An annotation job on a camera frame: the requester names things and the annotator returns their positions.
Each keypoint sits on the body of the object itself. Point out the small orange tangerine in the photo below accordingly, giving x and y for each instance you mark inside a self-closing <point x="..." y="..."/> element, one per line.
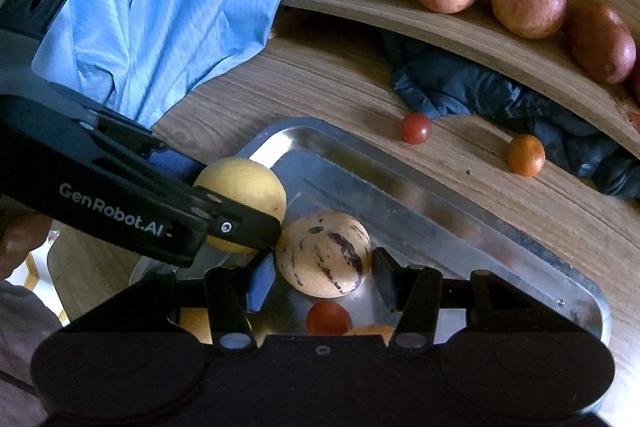
<point x="525" y="156"/>

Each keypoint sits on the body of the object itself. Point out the metal baking tray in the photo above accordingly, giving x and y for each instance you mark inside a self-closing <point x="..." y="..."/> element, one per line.
<point x="450" y="247"/>

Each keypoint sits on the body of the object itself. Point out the cream striped pepino melon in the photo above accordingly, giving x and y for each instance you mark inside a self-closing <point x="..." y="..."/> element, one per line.
<point x="320" y="257"/>

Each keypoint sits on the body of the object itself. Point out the wooden shelf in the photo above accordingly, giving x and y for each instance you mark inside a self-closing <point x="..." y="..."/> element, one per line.
<point x="450" y="37"/>

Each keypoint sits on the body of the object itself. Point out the dark red elongated apple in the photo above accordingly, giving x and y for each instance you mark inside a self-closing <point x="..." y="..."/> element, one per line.
<point x="600" y="42"/>

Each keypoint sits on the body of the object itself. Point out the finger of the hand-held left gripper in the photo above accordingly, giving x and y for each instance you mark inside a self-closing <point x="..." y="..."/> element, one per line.
<point x="240" y="227"/>
<point x="170" y="164"/>

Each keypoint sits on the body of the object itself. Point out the yellow pear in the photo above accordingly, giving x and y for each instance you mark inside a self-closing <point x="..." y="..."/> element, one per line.
<point x="240" y="182"/>

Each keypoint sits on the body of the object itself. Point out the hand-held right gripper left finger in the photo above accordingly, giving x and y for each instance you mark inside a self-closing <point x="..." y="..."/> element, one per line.
<point x="262" y="282"/>

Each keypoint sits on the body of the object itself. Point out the dark navy cloth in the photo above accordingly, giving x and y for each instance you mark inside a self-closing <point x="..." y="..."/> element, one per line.
<point x="475" y="92"/>

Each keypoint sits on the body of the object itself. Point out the person's left hand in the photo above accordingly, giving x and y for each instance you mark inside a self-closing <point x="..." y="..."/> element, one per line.
<point x="20" y="242"/>

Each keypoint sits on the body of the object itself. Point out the light blue garment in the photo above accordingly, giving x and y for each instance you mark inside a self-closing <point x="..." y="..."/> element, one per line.
<point x="175" y="7"/>

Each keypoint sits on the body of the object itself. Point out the light wooden chair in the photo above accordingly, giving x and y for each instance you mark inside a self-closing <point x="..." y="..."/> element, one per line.
<point x="32" y="269"/>

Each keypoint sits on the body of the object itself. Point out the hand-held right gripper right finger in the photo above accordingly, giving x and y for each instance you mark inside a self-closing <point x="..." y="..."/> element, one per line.
<point x="385" y="277"/>

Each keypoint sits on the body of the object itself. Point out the red cherry tomato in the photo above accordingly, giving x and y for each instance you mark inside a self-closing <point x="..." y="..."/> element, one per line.
<point x="327" y="317"/>
<point x="416" y="128"/>

